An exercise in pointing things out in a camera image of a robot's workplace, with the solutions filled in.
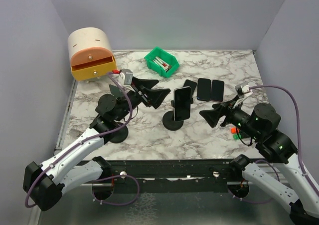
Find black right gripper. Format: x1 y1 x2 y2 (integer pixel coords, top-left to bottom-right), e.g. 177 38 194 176
199 94 261 139

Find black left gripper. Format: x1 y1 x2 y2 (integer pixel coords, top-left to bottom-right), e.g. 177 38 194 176
115 76 170 122

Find pink-edged black phone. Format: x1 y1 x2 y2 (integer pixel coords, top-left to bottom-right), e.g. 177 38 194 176
210 80 225 102

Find brown round-base phone stand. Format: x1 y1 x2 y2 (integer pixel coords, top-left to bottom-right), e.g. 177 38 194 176
109 84 124 99

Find black tall phone stand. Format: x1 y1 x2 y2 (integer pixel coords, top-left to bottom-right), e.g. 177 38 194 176
162 98 193 131

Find silver-edged phone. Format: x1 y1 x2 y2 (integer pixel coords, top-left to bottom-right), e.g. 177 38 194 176
183 79 197 96

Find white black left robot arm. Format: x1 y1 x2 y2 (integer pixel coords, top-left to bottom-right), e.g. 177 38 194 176
22 77 170 211

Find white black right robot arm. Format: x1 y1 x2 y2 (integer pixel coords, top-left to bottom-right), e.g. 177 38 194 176
199 97 319 225

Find orange cap marker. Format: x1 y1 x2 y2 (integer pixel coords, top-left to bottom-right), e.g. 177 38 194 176
231 127 240 134

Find items inside green bin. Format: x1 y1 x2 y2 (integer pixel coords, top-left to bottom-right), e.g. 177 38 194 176
153 56 172 72

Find green plastic bin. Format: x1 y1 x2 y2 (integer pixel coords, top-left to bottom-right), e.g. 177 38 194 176
144 47 179 78

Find green cap marker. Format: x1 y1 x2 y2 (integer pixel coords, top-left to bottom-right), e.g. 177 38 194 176
233 134 241 140

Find beige orange drawer box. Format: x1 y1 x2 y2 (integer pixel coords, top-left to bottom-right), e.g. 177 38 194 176
67 27 117 81

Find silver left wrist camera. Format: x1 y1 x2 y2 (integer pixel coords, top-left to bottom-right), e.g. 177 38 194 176
112 69 133 86

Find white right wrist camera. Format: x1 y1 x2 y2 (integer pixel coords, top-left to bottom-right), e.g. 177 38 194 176
234 83 253 108

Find black front rail bar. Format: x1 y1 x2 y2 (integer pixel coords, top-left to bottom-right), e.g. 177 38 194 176
100 159 243 194

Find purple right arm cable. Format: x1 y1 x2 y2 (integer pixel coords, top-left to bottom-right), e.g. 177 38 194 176
250 85 319 196

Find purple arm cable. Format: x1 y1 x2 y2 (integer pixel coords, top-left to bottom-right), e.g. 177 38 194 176
250 85 319 196
24 71 133 208

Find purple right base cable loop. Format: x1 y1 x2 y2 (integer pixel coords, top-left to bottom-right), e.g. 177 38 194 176
231 192 275 205

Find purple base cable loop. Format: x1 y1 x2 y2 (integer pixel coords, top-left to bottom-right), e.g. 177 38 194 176
91 174 141 207
231 192 275 205

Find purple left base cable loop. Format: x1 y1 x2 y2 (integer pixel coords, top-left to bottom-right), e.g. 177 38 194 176
91 174 141 207

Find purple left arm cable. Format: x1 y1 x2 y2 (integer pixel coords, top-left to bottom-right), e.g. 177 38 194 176
24 71 133 208

